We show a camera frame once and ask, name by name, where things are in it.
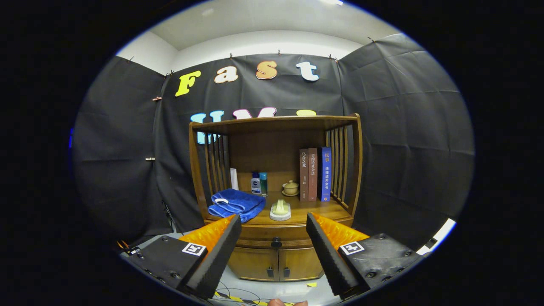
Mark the folded blue towel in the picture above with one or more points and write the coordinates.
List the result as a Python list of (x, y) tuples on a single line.
[(240, 203)]

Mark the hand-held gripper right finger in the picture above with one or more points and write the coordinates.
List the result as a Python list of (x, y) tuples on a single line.
[(329, 259)]

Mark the black backdrop cloth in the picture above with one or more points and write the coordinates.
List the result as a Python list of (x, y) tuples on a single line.
[(408, 136)]

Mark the wooden cabinet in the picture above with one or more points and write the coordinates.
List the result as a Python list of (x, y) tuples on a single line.
[(272, 148)]

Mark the yellow lidded teacup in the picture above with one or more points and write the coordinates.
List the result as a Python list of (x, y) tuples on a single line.
[(291, 187)]

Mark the reddish brown book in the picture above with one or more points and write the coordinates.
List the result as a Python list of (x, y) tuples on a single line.
[(313, 176)]

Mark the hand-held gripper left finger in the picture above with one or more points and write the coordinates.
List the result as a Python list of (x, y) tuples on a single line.
[(216, 259)]

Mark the teal bottle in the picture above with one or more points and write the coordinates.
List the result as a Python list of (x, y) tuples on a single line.
[(264, 183)]

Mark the yellow black striped tape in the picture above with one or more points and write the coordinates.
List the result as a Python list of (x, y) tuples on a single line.
[(233, 298)]

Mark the dark brown book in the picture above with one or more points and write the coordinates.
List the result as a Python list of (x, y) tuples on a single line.
[(304, 176)]

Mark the wooden drawer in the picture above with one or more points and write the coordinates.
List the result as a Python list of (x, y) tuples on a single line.
[(261, 240)]

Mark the wooden cabinet door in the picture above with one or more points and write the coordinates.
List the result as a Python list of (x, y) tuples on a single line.
[(253, 263), (299, 263)]

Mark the wooden countertop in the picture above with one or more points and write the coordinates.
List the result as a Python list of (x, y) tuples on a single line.
[(314, 210)]

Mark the white tube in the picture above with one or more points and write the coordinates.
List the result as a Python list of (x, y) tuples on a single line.
[(234, 179)]

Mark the white lotion bottle blue cap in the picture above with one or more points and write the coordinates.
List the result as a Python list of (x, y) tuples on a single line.
[(255, 185)]

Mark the black device with orange tips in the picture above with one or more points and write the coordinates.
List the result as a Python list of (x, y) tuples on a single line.
[(129, 250)]

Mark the blue book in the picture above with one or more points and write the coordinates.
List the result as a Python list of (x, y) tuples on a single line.
[(325, 176)]

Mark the yellow saucer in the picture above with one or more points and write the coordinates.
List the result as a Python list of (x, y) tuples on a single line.
[(290, 194)]

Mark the cream scrub brush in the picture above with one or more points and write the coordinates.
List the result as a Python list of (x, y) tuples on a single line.
[(281, 210)]

